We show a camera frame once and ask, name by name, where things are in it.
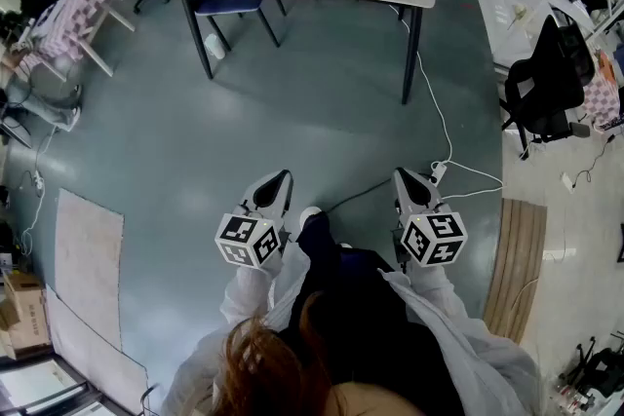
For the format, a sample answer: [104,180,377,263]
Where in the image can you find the long white cable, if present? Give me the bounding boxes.
[388,4,505,203]

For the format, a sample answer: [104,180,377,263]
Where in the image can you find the wooden slat panel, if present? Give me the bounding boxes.
[482,197,549,346]

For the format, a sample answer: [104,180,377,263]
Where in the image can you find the person's right forearm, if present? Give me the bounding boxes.
[389,260,493,347]

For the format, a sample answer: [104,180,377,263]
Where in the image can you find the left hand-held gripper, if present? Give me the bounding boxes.
[214,169,295,269]

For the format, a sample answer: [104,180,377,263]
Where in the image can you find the person's legs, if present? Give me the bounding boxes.
[295,211,392,275]

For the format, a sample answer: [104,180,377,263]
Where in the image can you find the black tripod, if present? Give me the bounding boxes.
[557,334,624,401]

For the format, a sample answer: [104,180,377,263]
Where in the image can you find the white cup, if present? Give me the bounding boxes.
[204,33,228,61]

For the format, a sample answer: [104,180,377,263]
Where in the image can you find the black cable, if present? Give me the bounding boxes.
[323,179,397,215]
[570,134,617,188]

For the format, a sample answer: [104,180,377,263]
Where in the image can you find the beige floor mat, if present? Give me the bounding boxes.
[53,187,126,354]

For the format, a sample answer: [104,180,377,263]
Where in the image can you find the white floor board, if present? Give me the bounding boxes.
[45,283,149,416]

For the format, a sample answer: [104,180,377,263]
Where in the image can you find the cardboard box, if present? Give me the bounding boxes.
[0,268,53,360]

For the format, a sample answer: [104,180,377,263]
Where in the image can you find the pink checkered table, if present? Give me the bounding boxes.
[21,0,137,78]

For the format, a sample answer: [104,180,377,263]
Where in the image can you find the person's torso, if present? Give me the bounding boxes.
[160,247,543,416]

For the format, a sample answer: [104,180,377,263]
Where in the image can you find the pink checkered cloth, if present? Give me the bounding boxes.
[582,49,624,133]

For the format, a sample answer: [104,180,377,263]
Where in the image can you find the person's head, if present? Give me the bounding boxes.
[331,382,426,416]

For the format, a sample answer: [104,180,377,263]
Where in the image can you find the person's left forearm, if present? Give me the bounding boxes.
[218,252,288,332]

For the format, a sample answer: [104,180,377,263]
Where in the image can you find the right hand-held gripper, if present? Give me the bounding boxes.
[391,167,469,270]

